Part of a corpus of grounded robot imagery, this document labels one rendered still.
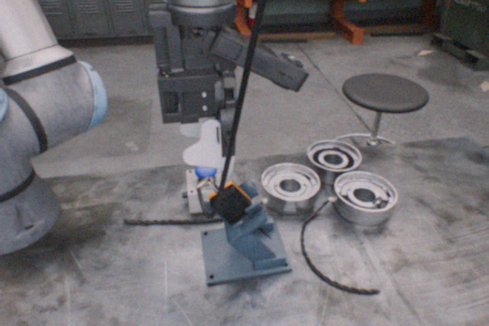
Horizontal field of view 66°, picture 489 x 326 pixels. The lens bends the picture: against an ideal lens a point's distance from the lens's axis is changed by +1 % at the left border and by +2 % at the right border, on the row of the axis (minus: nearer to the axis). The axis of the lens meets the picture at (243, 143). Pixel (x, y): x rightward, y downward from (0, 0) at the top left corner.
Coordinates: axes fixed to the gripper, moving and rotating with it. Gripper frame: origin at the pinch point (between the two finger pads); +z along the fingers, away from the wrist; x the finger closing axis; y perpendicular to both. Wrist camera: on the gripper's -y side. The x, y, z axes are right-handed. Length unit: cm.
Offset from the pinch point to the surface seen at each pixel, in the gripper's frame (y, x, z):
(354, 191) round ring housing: -24.1, -7.6, 15.4
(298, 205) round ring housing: -13.0, -5.6, 15.2
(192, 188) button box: 4.5, -11.5, 13.6
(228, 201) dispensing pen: 0.0, 1.2, 5.9
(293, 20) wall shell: -134, -381, 94
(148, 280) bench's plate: 12.2, 2.5, 18.1
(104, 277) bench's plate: 18.6, 0.7, 18.2
